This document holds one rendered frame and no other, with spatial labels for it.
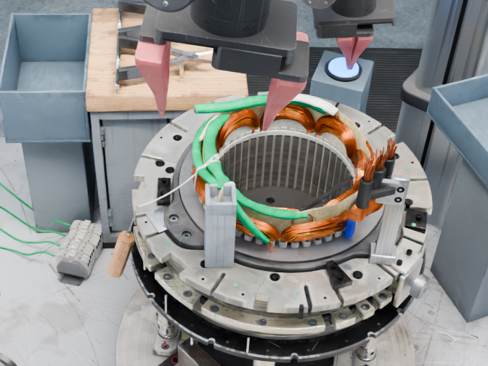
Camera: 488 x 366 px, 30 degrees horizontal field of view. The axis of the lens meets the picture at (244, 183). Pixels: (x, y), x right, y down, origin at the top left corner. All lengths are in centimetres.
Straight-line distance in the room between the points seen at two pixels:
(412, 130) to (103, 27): 51
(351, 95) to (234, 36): 57
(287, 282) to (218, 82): 35
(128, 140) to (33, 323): 28
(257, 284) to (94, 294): 44
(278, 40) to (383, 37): 245
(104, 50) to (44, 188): 22
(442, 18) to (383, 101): 151
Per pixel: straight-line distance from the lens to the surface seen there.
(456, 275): 128
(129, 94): 113
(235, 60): 66
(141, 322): 122
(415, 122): 143
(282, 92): 68
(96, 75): 116
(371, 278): 90
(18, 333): 126
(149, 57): 68
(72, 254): 127
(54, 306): 127
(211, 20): 65
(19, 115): 117
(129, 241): 96
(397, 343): 123
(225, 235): 86
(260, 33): 67
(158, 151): 101
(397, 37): 312
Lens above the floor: 178
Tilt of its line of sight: 45 degrees down
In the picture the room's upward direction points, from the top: 3 degrees clockwise
